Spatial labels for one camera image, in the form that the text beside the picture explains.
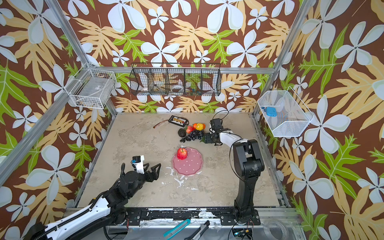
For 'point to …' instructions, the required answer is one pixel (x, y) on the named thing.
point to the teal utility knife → (176, 229)
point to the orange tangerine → (194, 125)
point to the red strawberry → (189, 129)
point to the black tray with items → (178, 121)
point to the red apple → (182, 153)
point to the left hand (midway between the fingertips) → (156, 163)
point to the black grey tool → (203, 228)
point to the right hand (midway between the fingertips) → (210, 137)
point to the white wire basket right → (292, 116)
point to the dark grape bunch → (194, 135)
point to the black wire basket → (190, 79)
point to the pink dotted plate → (191, 165)
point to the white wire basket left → (94, 89)
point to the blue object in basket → (271, 111)
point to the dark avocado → (181, 132)
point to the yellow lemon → (199, 126)
